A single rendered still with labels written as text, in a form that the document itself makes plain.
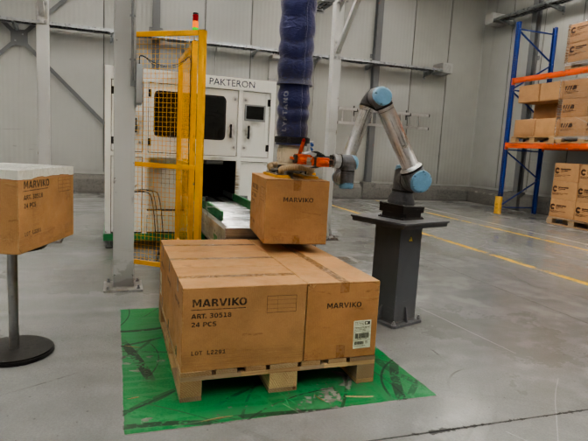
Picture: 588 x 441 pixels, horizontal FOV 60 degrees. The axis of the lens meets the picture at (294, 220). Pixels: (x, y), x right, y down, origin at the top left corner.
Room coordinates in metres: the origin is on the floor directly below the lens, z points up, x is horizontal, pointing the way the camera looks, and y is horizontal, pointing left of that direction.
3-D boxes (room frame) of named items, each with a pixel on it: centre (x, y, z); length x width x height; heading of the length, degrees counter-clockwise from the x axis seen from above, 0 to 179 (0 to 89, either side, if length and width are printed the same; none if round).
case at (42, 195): (2.65, 1.49, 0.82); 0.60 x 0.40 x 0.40; 0
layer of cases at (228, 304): (2.94, 0.21, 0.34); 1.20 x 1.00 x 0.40; 20
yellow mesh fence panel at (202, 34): (4.38, 1.17, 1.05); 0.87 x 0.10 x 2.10; 72
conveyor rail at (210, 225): (4.67, 0.85, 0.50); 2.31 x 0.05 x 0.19; 20
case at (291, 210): (3.40, 0.05, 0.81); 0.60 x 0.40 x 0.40; 13
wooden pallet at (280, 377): (2.94, 0.21, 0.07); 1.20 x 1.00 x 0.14; 20
